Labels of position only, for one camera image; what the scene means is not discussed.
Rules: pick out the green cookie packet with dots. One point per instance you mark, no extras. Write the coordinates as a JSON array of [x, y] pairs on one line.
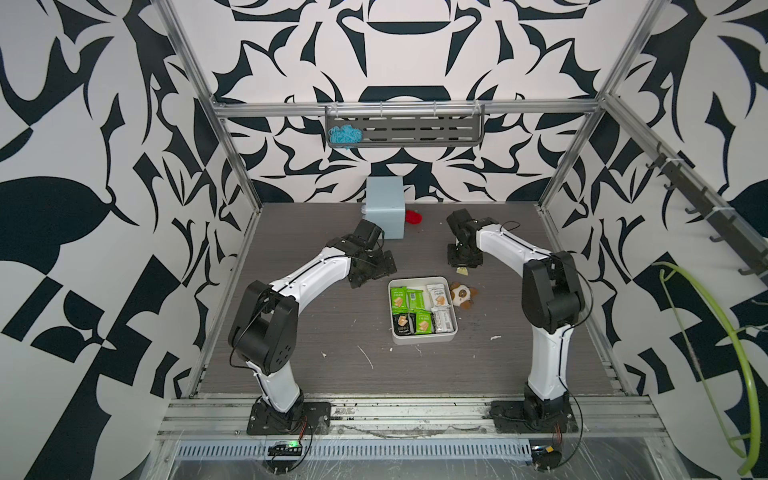
[[415, 299], [399, 299], [423, 323]]

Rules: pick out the black cookie packet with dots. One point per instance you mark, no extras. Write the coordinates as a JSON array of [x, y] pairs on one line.
[[403, 324]]

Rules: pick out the brown white plush toy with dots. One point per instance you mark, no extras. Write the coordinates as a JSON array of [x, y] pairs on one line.
[[462, 296]]

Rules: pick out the black hook rail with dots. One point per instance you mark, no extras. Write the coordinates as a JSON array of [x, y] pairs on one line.
[[707, 205]]

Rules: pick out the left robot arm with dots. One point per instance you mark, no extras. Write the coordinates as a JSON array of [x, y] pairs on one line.
[[265, 329]]

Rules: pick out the blue crumpled cloth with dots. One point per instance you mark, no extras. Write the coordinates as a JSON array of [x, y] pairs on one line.
[[345, 136]]

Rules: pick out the red small object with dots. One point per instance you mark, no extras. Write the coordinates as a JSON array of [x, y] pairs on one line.
[[413, 217]]

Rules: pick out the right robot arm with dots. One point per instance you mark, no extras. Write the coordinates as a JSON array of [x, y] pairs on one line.
[[552, 300]]

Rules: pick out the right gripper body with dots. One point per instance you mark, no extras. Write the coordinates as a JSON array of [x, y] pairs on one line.
[[457, 257]]

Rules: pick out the grey wall shelf rack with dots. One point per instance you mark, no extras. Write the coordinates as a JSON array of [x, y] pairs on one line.
[[389, 125]]

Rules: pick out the clear snack packet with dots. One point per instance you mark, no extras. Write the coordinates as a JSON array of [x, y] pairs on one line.
[[442, 320]]

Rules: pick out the light blue drawer box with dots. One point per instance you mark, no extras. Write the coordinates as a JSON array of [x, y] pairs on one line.
[[384, 205]]

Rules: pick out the white storage box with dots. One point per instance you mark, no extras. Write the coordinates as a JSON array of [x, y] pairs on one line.
[[421, 283]]

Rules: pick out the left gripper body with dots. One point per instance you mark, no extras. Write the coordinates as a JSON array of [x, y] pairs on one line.
[[373, 267]]

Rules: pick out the white cookie packet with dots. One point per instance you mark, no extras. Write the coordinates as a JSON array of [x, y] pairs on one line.
[[439, 295]]

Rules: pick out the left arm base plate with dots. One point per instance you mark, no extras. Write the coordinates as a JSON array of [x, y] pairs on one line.
[[310, 417]]

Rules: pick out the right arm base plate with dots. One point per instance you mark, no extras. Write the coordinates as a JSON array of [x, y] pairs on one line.
[[533, 416]]

